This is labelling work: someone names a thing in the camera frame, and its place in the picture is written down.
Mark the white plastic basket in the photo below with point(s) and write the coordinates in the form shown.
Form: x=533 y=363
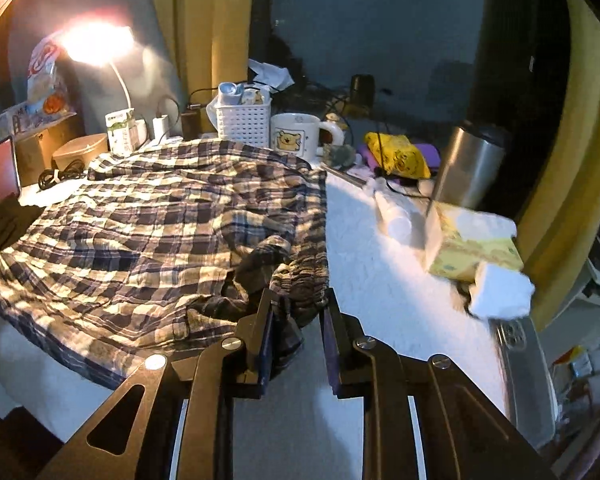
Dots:
x=243 y=122

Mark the yellow curtain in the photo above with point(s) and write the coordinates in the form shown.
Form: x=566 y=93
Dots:
x=575 y=160
x=200 y=25

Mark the grey plush toy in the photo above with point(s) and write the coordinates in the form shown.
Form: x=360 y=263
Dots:
x=341 y=156

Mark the blue rolled bags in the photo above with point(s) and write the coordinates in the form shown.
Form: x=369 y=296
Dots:
x=228 y=93

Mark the yellow printed packet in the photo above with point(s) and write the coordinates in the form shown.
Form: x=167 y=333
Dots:
x=400 y=157

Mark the yellow tissue box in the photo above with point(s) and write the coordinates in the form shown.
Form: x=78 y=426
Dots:
x=472 y=247

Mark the green white milk carton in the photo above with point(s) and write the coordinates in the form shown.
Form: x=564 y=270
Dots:
x=120 y=132

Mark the white lotion bottle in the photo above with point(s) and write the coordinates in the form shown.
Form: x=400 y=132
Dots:
x=395 y=212

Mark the white textured tablecloth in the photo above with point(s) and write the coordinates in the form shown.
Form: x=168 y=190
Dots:
x=380 y=280

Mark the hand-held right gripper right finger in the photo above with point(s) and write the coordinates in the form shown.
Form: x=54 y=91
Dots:
x=328 y=355

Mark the crumpled white paper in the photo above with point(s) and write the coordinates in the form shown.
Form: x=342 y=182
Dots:
x=272 y=74

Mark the plaid pants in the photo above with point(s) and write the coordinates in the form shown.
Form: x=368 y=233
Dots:
x=155 y=220

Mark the white phone charger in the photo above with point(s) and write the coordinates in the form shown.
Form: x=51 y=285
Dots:
x=161 y=127

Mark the round brown lidded box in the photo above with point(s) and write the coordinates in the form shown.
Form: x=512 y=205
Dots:
x=80 y=151

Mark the dark jar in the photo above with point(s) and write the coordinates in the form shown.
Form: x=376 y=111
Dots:
x=362 y=89

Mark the white bear mug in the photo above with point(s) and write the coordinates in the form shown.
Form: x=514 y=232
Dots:
x=292 y=135

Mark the printed snack bag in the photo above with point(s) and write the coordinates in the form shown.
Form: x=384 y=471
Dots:
x=47 y=77

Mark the white power strip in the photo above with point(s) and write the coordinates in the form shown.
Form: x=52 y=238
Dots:
x=142 y=134

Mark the white tissue pack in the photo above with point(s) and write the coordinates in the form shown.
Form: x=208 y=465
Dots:
x=502 y=292

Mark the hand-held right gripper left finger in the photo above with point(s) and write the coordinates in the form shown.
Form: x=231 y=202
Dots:
x=265 y=355

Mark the stainless steel tumbler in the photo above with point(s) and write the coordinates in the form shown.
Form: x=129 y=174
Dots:
x=467 y=170

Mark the black power adapter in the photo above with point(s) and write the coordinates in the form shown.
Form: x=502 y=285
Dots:
x=190 y=122

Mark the brown cardboard box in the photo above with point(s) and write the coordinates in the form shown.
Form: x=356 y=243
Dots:
x=35 y=152

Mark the white desk lamp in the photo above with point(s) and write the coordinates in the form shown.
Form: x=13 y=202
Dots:
x=97 y=42

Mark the small yellow figurine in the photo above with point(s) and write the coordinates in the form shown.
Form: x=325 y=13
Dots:
x=332 y=118

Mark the black cloth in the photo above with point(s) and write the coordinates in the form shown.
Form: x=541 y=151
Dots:
x=7 y=222

